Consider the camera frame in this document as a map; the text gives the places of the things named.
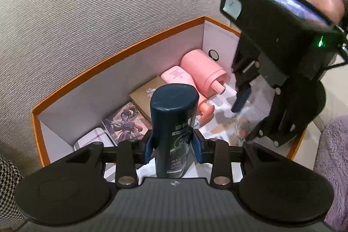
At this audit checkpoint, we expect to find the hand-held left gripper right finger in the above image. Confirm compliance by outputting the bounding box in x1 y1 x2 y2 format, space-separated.
192 129 284 186

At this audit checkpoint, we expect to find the dark green shampoo bottle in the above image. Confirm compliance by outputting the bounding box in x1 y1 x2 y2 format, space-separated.
150 83 200 179

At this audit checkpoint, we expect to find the beige sofa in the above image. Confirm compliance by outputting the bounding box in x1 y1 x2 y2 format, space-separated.
0 0 348 232

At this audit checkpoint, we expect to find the brown cardboard box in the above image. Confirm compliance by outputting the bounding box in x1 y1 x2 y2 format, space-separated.
129 75 167 124

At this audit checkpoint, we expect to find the printed figure card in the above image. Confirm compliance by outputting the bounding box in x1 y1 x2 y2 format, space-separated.
102 102 153 146

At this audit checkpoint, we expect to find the white pink plaid case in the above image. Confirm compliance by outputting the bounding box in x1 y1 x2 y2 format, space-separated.
73 127 118 182

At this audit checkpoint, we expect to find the pink squeeze bottle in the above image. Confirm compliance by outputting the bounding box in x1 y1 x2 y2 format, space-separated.
160 66 214 124

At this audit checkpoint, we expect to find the white floral cream tube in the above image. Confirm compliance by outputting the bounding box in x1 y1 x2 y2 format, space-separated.
202 102 263 147

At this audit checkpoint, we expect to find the black cable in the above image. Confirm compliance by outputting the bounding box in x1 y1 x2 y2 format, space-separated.
321 46 348 70

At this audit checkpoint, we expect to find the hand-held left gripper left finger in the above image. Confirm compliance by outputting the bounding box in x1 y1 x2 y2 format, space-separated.
58 130 155 186

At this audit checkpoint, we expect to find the orange storage box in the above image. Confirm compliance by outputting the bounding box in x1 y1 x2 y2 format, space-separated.
31 16 308 167

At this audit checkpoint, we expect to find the houndstooth pillow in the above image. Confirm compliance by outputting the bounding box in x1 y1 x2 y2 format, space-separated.
0 154 26 230

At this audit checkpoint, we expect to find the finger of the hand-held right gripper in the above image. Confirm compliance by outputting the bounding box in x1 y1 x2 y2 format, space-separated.
245 80 308 147
231 57 263 113

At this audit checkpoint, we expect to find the large pink pump bottle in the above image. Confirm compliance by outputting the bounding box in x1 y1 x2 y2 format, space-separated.
180 49 229 97

